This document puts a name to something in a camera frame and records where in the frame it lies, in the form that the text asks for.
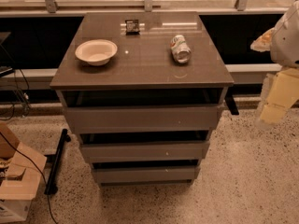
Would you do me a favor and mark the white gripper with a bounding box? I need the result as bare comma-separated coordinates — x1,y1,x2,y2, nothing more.
250,0,299,125

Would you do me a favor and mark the grey top drawer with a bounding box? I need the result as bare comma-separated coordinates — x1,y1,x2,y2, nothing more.
64,105,223,134

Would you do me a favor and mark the grey drawer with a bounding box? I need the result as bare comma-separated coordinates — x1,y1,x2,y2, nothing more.
64,105,223,134
92,166,200,184
80,141,209,163

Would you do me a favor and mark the grey middle drawer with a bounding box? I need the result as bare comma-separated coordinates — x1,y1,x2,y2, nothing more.
80,141,209,163

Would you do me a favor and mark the grey drawer cabinet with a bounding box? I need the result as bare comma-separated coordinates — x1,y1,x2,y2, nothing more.
50,12,234,171

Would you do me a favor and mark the grey bottom drawer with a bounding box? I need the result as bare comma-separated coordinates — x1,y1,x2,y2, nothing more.
92,166,200,184

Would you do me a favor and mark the open cardboard box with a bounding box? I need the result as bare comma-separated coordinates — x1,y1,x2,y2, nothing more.
0,122,46,223

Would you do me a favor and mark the black stand right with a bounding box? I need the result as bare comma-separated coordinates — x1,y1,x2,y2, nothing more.
225,88,239,116

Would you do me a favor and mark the crushed soda can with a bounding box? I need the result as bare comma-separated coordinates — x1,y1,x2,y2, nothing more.
170,35,192,63

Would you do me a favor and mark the small black box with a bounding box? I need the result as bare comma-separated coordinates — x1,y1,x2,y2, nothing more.
125,20,139,34

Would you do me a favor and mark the white paper bowl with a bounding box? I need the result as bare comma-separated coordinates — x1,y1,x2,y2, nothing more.
75,39,118,66

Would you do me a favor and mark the black floor stand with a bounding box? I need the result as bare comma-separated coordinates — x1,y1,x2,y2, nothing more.
44,129,71,195

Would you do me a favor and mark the black cable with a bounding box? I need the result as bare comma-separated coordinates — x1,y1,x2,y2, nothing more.
0,131,59,224

